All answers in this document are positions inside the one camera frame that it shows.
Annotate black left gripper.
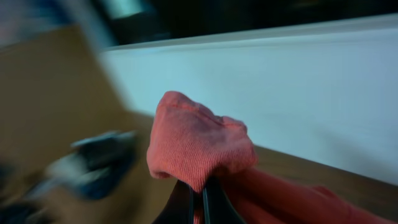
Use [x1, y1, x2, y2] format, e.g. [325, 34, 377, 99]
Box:
[24, 131, 136, 200]

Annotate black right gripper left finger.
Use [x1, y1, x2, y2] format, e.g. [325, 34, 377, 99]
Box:
[152, 180, 193, 224]

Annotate orange-red t-shirt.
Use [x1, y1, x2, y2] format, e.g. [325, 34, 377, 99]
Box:
[147, 91, 386, 224]

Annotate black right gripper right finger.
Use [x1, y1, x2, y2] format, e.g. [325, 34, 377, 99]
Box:
[202, 177, 245, 224]

